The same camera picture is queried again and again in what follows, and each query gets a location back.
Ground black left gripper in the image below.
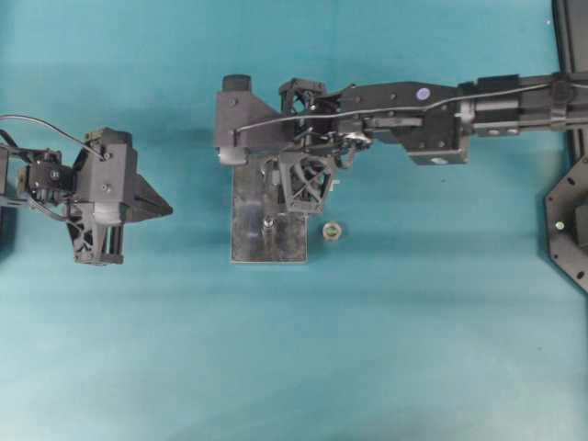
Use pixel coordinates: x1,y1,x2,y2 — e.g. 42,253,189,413
59,128,124,266

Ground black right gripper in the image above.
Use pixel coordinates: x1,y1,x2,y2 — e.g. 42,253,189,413
277,78,375,215

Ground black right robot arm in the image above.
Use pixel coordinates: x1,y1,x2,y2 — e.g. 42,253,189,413
277,73,587,216

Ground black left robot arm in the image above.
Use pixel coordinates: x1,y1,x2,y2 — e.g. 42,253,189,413
1,128,135,266

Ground threaded steel shaft front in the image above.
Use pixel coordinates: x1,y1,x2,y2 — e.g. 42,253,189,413
262,216,277,238

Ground grey metal base block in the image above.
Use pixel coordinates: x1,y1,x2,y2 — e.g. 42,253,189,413
231,158,308,264

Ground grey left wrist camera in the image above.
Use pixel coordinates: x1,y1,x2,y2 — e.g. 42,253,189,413
96,128,173,226

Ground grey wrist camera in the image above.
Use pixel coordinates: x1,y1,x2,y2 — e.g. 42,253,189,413
215,74,291,166
96,128,173,226

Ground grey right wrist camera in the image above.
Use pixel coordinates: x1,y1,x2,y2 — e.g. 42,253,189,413
215,74,291,166

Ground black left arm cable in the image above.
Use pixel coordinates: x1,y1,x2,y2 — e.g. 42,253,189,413
0,113,109,162

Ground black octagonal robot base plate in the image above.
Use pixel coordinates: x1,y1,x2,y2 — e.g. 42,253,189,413
545,155,587,292

